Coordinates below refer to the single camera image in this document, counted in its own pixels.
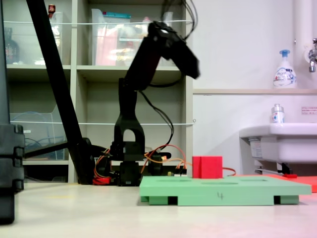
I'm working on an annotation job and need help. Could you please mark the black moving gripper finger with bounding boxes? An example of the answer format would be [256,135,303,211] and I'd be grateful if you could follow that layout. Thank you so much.
[178,42,201,75]

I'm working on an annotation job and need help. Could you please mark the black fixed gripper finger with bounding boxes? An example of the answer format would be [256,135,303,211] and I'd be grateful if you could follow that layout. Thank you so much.
[173,53,199,79]

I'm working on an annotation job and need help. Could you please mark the red cross columnar block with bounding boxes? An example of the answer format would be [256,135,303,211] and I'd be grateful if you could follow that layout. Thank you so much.
[192,155,223,179]

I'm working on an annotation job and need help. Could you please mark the green shape-hole board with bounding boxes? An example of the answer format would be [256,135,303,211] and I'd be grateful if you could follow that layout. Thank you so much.
[139,175,312,206]

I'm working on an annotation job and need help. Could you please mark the orange-label bottle pink cap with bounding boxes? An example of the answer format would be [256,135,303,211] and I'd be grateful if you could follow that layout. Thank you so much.
[138,16,152,43]

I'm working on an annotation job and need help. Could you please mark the large clear plastic bin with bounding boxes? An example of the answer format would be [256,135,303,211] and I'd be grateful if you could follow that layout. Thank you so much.
[91,8,174,67]

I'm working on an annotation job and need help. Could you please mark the blue-topped zip bag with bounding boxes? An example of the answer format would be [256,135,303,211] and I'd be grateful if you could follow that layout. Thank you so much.
[103,11,131,24]

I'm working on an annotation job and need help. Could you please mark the beige shelf unit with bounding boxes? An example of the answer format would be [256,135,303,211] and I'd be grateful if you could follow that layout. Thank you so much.
[0,0,194,183]

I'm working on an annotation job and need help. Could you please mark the white blue soap dispenser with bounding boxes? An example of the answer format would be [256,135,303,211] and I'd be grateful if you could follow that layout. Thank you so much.
[273,49,298,89]

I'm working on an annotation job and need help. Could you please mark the black table clamp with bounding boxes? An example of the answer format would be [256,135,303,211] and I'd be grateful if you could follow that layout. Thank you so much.
[148,153,171,178]

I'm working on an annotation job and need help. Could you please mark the small clear sanitizer bottle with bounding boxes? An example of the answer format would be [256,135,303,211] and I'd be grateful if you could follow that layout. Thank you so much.
[271,103,285,124]

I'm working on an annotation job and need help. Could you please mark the metal water faucet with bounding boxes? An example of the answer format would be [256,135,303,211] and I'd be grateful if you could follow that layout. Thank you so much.
[303,38,317,73]

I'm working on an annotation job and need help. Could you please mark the white ceramic sink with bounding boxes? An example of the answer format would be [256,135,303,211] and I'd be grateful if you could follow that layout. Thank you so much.
[239,122,317,174]

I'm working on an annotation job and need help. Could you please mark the clear bin with bottles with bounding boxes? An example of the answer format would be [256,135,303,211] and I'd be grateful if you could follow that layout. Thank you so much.
[3,11,64,65]

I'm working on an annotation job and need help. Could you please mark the dark glass bottle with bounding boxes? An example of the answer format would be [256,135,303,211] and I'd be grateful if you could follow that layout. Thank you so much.
[3,27,20,64]

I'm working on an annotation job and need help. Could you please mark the dark grey upright panel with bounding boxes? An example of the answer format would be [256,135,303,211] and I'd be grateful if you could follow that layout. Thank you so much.
[0,0,10,124]

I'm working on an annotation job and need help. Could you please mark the notched black stack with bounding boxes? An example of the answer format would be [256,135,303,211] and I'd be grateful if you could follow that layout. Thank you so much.
[0,123,25,225]

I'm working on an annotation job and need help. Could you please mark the black cable bundle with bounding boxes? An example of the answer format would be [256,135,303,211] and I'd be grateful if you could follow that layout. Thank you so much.
[138,0,199,152]

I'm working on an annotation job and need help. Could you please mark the orange cable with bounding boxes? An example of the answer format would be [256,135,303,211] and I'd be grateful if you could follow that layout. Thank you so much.
[138,145,236,177]

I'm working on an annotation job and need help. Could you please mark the red-print wall sticker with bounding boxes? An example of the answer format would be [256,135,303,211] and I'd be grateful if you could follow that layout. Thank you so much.
[301,106,317,116]

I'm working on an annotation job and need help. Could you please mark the red wire bundle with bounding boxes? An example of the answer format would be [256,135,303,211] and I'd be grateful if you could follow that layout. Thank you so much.
[93,148,112,185]

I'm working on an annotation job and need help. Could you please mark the clear bin with cables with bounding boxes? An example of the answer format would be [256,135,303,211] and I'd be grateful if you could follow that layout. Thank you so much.
[9,104,69,161]

